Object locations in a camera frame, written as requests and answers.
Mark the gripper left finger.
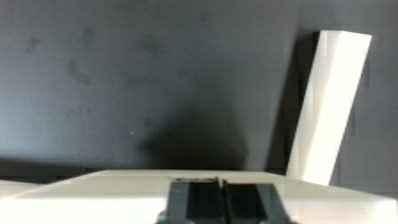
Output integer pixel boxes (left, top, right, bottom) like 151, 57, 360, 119
158, 179, 223, 224

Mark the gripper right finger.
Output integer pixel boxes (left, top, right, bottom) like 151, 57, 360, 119
223, 183, 291, 224

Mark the white cabinet top block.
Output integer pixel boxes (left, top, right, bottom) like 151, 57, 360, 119
0, 170, 398, 224

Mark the white U-shaped fence frame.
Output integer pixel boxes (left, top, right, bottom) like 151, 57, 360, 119
286, 30, 371, 185

